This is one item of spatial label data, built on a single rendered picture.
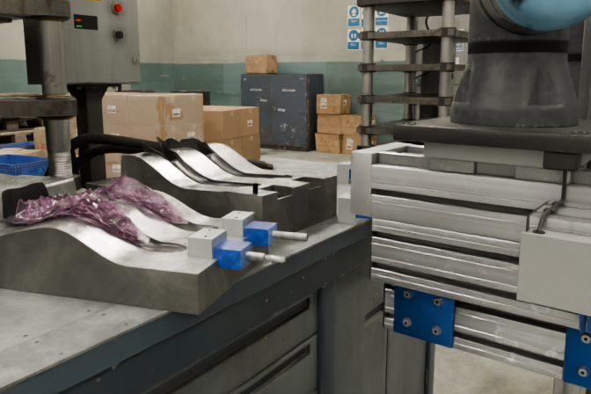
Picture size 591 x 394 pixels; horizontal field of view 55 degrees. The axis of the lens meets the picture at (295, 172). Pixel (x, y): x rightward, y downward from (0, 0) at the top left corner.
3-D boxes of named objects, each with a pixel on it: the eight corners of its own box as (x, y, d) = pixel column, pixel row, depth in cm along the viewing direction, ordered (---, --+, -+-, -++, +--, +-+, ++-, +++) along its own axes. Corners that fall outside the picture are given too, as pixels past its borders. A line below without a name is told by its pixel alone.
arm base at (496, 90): (588, 121, 73) (595, 42, 71) (563, 130, 61) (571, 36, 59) (473, 116, 82) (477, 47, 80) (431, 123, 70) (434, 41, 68)
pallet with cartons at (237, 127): (261, 171, 651) (260, 107, 638) (223, 183, 577) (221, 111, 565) (176, 165, 700) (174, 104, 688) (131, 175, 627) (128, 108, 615)
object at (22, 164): (60, 184, 464) (58, 158, 460) (16, 193, 428) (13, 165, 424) (11, 179, 490) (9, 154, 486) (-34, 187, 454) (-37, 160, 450)
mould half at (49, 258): (268, 253, 95) (268, 190, 93) (199, 315, 71) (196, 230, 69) (26, 229, 110) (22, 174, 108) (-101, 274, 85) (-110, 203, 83)
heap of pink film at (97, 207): (195, 219, 94) (194, 173, 93) (136, 251, 78) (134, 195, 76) (66, 208, 102) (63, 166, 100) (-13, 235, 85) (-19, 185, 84)
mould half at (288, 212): (336, 215, 121) (337, 153, 118) (263, 245, 100) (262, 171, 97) (171, 189, 148) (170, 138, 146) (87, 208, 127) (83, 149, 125)
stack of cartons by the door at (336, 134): (377, 153, 799) (379, 94, 785) (368, 156, 772) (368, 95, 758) (325, 149, 845) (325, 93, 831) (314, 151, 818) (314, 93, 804)
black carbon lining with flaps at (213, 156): (297, 186, 118) (297, 141, 116) (249, 199, 105) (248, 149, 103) (179, 170, 137) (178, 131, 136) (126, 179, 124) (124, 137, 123)
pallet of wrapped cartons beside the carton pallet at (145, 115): (213, 188, 553) (211, 92, 538) (157, 204, 485) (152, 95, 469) (122, 177, 612) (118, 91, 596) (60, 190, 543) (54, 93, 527)
